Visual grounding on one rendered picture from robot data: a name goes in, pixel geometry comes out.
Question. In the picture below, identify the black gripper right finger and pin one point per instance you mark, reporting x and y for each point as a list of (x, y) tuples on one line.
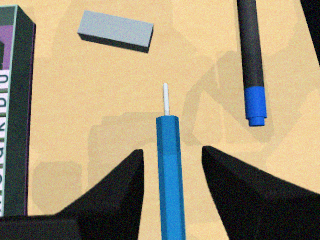
[(256, 205)]

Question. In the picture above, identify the blue stylus with grey tip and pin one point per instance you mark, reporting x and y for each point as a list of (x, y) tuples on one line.
[(172, 211)]

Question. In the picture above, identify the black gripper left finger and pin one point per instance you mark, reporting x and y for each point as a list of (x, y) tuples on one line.
[(110, 210)]

